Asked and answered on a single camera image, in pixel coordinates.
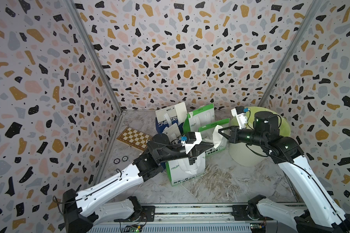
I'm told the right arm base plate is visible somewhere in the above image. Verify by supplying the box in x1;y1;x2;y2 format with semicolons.
231;204;273;221

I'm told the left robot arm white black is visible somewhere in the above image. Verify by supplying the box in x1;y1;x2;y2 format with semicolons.
57;132;214;233

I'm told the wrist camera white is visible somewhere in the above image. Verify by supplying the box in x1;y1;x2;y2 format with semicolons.
181;132;202;154
231;106;249;130

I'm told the blue white bag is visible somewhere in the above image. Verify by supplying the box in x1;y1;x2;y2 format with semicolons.
155;105;184;134
163;123;181;144

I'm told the left corner aluminium post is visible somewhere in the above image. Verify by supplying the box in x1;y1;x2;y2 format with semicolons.
64;0;123;116

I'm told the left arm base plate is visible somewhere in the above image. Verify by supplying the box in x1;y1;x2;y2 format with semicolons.
114;205;156;223

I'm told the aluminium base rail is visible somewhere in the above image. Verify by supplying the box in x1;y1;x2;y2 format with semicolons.
66;203;319;233

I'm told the yellow-green bin liner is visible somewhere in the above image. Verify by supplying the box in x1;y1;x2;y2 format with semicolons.
230;107;291;136

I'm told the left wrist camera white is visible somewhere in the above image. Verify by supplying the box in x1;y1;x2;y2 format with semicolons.
181;132;202;154

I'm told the right corner aluminium post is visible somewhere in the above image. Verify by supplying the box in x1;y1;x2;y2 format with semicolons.
258;0;322;107

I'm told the white trash bin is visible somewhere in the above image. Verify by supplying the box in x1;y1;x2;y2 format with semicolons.
228;143;269;167

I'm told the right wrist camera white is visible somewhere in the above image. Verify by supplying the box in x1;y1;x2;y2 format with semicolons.
231;106;249;130

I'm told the wooden chessboard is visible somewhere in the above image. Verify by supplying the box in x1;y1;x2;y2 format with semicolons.
117;127;152;151

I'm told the corner aluminium post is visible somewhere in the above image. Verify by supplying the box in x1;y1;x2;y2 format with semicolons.
258;0;322;107
64;0;123;116

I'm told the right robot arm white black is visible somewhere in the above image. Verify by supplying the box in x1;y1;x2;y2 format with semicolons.
218;111;350;233

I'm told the back blue white bag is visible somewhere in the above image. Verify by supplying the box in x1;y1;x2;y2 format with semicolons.
155;105;184;134

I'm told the front blue white bag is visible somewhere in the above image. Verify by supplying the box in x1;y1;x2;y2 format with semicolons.
163;123;181;144

